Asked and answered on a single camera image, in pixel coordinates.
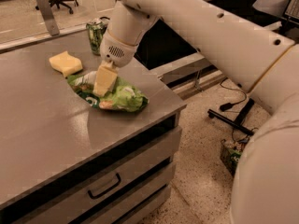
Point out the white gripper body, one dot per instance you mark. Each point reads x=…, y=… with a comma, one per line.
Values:
x=116, y=50

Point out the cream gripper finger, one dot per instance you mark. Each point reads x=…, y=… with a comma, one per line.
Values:
x=106, y=76

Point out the green rice chip bag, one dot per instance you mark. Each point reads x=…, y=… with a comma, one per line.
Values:
x=124, y=97

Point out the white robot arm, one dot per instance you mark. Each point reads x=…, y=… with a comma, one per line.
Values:
x=263, y=63

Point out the green snack bag in basket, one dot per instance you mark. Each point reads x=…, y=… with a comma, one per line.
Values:
x=235, y=156

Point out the green soda can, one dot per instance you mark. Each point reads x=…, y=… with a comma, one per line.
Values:
x=96, y=29

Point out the yellow sponge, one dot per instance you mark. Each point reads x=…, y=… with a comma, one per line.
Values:
x=66, y=63

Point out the grey drawer cabinet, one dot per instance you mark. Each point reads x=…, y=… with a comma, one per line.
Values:
x=54, y=147

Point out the grey metal post left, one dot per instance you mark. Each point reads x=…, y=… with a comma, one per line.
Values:
x=47, y=15

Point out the black drawer handle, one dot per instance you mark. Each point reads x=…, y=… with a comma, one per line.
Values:
x=106, y=189

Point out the black power adapter with cable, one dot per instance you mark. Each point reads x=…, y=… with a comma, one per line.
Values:
x=236, y=97

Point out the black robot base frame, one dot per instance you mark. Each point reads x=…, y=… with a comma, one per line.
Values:
x=237, y=122

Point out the wire basket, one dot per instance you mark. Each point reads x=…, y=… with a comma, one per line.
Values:
x=226, y=145

